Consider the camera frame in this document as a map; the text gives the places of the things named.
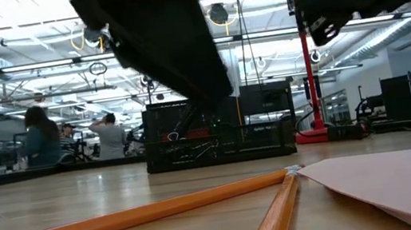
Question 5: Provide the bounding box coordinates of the pink sticky note pad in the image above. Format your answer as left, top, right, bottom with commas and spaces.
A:
295, 148, 411, 230

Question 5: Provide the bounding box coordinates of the orange pencil with eraser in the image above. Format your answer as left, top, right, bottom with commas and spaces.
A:
0, 164, 311, 230
235, 170, 308, 230

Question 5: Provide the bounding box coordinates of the black mesh desk organizer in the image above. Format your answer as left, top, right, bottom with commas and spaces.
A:
138, 85, 299, 176

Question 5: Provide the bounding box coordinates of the black vented computer box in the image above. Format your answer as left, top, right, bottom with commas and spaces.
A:
225, 79, 296, 129

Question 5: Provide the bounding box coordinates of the person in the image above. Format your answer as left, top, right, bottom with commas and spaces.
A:
12, 102, 65, 171
56, 121, 82, 160
85, 109, 131, 163

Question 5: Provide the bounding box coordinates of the black lamp power adapter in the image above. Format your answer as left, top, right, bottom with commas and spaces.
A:
326, 119, 367, 145

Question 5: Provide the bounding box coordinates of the black ceiling cable reel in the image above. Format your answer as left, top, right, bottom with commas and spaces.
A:
207, 2, 231, 28

